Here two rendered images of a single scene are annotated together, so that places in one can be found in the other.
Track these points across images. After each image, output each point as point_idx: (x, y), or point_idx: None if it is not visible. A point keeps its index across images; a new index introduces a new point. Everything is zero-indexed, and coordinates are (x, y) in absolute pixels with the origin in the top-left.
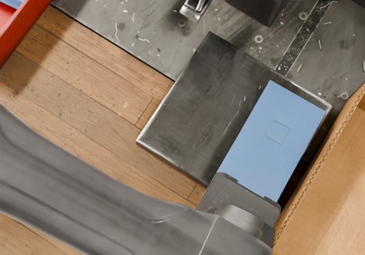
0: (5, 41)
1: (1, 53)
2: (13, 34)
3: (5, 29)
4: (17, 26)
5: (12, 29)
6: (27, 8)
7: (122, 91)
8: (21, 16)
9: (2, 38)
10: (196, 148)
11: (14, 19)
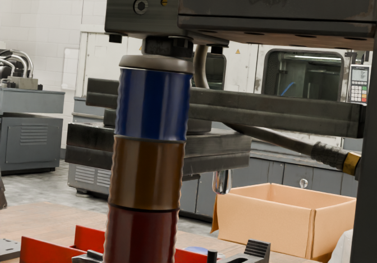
0: (44, 255)
1: (36, 262)
2: (51, 262)
3: (49, 243)
4: (56, 259)
5: (53, 252)
6: (70, 257)
7: None
8: (63, 255)
9: (44, 245)
10: None
11: (58, 246)
